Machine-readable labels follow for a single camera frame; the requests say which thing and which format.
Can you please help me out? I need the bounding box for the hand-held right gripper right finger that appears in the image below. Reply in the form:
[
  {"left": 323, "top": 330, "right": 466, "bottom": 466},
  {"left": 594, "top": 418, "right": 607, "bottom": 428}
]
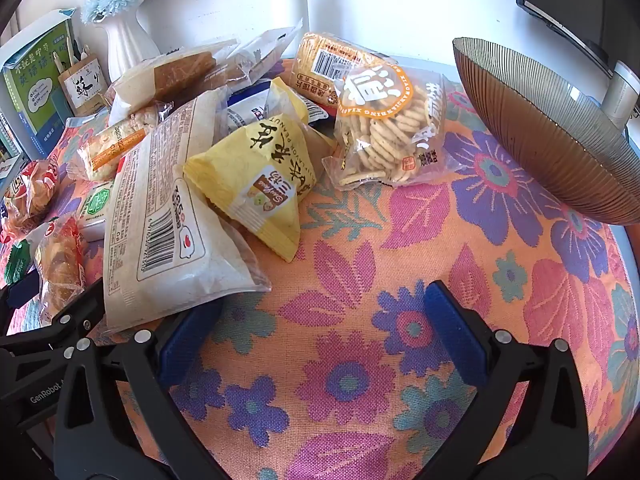
[{"left": 422, "top": 280, "right": 591, "bottom": 480}]

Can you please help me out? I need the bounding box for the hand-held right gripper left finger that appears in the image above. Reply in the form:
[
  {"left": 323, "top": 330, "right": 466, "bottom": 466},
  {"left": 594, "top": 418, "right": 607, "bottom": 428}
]
[{"left": 52, "top": 303, "right": 226, "bottom": 480}]

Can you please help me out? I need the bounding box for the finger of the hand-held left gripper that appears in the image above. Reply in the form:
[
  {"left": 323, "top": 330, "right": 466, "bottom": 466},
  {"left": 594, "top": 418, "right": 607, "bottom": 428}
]
[
  {"left": 0, "top": 284, "right": 109, "bottom": 357},
  {"left": 0, "top": 268, "right": 44, "bottom": 322}
]

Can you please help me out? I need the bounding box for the green snack packet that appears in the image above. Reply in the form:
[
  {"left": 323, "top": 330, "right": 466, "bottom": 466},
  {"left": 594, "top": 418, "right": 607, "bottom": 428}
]
[{"left": 2, "top": 239, "right": 35, "bottom": 287}]

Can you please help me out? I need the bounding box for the white packet with green label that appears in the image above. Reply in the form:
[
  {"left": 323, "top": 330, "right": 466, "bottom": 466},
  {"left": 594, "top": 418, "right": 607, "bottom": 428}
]
[{"left": 79, "top": 182, "right": 114, "bottom": 242}]

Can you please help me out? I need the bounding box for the large white cracker packet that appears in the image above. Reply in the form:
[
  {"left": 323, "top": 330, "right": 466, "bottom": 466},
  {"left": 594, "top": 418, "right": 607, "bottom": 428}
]
[{"left": 102, "top": 92, "right": 273, "bottom": 335}]

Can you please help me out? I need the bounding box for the orange snack packet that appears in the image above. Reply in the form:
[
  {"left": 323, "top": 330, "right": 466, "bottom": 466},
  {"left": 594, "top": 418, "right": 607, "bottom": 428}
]
[{"left": 77, "top": 102, "right": 174, "bottom": 184}]

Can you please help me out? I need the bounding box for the yellow peanut packet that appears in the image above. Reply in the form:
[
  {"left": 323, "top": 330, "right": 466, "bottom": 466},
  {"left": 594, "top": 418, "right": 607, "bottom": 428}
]
[{"left": 182, "top": 77, "right": 312, "bottom": 264}]

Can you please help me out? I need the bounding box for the clear bag of round crackers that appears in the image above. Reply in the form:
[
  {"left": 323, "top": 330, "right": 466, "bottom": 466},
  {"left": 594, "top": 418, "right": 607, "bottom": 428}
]
[{"left": 322, "top": 57, "right": 459, "bottom": 192}]

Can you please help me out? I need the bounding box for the brown ribbed glass bowl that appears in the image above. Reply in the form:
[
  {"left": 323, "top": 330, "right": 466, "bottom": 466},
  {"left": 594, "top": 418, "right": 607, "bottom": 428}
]
[{"left": 452, "top": 36, "right": 640, "bottom": 226}]

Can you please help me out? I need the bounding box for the blue and white snack packet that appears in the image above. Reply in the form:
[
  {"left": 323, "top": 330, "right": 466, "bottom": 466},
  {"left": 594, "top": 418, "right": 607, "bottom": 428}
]
[{"left": 225, "top": 79, "right": 331, "bottom": 132}]

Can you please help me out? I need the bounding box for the clear packet of brown pastry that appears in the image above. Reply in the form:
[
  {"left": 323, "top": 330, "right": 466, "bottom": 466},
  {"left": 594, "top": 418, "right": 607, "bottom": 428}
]
[{"left": 107, "top": 35, "right": 242, "bottom": 122}]

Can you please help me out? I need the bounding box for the orange rice cracker pack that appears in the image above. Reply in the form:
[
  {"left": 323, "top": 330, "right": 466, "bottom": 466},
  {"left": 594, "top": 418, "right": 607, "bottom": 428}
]
[{"left": 294, "top": 31, "right": 397, "bottom": 107}]

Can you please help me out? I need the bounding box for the floral woven tablecloth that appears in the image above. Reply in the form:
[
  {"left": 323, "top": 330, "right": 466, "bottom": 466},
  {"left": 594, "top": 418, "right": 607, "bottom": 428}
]
[{"left": 0, "top": 60, "right": 640, "bottom": 480}]

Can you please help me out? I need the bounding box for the green book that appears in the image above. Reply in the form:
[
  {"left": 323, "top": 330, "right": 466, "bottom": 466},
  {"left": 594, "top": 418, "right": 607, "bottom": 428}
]
[{"left": 0, "top": 8, "right": 84, "bottom": 157}]

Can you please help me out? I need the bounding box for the wooden pen holder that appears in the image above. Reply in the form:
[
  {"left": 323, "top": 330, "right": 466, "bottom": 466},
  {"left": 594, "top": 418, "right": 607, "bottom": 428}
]
[{"left": 57, "top": 52, "right": 112, "bottom": 117}]

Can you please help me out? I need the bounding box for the white ribbed vase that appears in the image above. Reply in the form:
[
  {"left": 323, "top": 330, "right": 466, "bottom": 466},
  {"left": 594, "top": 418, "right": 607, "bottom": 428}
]
[{"left": 102, "top": 7, "right": 162, "bottom": 84}]

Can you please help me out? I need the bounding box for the grey thermos bottle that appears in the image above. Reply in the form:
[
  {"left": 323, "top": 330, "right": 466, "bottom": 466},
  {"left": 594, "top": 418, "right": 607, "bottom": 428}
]
[{"left": 597, "top": 60, "right": 640, "bottom": 132}]

